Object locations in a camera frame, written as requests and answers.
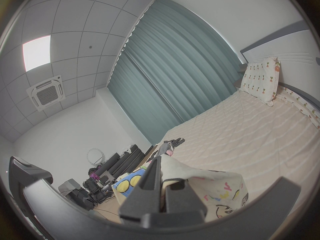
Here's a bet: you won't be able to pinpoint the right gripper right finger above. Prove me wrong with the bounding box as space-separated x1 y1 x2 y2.
164 178 208 221

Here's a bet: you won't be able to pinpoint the blue-green curtain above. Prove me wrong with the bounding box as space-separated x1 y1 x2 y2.
107 0 244 146

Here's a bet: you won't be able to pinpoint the bed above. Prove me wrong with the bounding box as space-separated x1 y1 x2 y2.
144 20 320 222

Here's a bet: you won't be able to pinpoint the dark wooden bedside table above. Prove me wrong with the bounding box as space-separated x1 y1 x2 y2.
232 63 248 88

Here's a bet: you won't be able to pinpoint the pile of clothes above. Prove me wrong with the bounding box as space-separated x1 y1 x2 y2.
149 138 186 163

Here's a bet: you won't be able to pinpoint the square ceiling light panel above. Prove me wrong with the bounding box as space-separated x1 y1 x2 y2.
22 35 52 72

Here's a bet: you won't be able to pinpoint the white printed pyjama top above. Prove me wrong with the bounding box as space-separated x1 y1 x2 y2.
111 154 249 221

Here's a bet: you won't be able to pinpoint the black padded rolls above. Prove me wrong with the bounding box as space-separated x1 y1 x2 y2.
99 144 146 180

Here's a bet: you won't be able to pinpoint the white printed pillow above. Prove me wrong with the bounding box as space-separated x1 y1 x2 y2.
239 56 281 106

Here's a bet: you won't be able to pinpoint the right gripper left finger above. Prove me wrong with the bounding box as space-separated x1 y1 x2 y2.
119 156 165 222

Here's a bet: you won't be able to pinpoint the white round ring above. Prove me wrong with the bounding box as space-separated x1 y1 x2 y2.
87 148 106 166

